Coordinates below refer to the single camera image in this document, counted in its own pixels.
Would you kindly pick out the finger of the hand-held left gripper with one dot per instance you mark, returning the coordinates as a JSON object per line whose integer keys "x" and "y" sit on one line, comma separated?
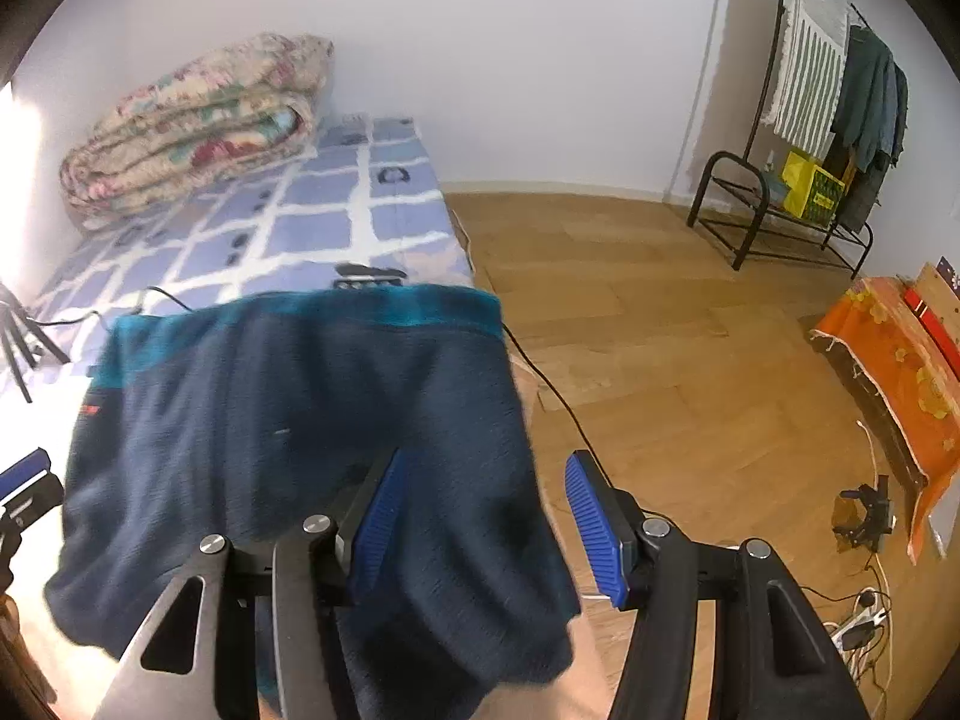
{"x": 26, "y": 476}

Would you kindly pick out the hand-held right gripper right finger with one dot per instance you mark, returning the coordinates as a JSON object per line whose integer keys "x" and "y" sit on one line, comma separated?
{"x": 592, "y": 532}

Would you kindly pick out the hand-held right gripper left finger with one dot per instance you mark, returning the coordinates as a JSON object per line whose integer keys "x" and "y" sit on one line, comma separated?
{"x": 379, "y": 510}

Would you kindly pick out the teal plaid fleece jacket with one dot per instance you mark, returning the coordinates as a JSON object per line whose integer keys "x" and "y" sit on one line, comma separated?
{"x": 262, "y": 405}

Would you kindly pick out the black metal clothes rack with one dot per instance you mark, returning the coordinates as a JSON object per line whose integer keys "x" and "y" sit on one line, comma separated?
{"x": 731, "y": 155}

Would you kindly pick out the black tripod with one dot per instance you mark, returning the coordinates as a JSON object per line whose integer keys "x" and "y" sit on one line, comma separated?
{"x": 15, "y": 360}

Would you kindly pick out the beige blanket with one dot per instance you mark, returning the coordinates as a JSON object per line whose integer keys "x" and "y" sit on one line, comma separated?
{"x": 75, "y": 675}

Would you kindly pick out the black clamp device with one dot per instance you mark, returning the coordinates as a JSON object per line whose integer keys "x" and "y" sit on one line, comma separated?
{"x": 870, "y": 517}

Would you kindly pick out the white power strip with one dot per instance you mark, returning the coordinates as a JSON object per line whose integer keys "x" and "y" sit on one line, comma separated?
{"x": 862, "y": 619}

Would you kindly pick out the blue checked bed sheet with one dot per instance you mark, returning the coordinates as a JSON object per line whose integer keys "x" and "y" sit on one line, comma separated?
{"x": 360, "y": 187}

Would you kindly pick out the folded floral quilt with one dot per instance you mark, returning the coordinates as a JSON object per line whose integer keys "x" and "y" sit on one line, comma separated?
{"x": 187, "y": 142}

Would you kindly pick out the red box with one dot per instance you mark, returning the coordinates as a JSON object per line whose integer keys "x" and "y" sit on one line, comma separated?
{"x": 934, "y": 322}

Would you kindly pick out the yellow box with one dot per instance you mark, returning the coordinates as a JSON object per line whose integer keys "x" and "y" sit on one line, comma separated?
{"x": 810, "y": 187}

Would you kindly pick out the brown cardboard piece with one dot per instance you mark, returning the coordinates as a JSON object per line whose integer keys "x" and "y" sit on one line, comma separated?
{"x": 941, "y": 277}

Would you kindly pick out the dark green hanging garment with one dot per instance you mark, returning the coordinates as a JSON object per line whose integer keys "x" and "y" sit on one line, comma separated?
{"x": 862, "y": 105}

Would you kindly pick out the green striped white towel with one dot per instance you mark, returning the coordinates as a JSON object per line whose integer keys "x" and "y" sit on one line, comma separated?
{"x": 806, "y": 67}

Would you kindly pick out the blue hanging garment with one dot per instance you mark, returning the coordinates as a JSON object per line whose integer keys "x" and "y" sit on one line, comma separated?
{"x": 898, "y": 112}

